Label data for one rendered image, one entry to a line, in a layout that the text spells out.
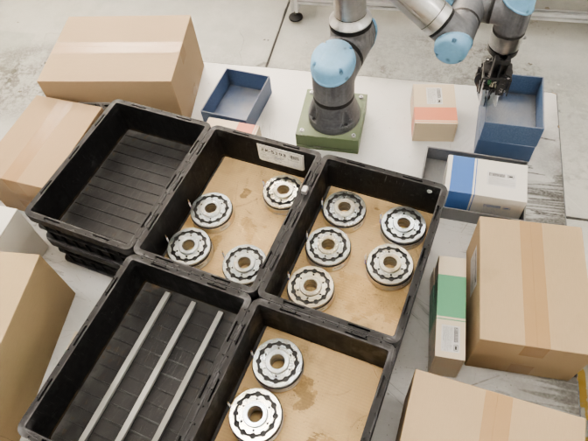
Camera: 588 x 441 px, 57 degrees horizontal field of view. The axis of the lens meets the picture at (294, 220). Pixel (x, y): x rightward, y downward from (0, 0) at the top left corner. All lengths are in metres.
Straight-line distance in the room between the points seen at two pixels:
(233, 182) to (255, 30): 1.92
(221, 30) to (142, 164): 1.87
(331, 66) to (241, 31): 1.84
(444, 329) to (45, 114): 1.22
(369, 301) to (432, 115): 0.64
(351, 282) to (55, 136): 0.91
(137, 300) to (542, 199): 1.07
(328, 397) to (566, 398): 0.53
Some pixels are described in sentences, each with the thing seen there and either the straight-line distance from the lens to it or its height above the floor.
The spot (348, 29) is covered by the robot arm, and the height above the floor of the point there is 1.01.
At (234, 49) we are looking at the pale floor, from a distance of 3.12.
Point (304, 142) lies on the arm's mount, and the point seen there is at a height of 0.73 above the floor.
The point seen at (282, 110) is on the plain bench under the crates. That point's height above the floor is 0.70.
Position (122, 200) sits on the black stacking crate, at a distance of 1.44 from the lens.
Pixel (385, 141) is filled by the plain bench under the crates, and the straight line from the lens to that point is 1.63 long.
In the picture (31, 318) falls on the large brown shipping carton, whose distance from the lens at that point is 1.35.
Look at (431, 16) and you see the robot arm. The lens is 1.26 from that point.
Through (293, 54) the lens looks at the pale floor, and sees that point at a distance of 3.03.
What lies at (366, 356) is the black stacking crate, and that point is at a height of 0.86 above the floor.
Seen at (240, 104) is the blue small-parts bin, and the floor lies 0.70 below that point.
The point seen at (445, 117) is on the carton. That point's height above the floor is 0.77.
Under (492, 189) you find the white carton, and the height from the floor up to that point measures 0.79.
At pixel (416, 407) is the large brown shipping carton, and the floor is 0.90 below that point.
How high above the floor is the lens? 1.91
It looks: 56 degrees down
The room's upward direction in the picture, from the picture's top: 7 degrees counter-clockwise
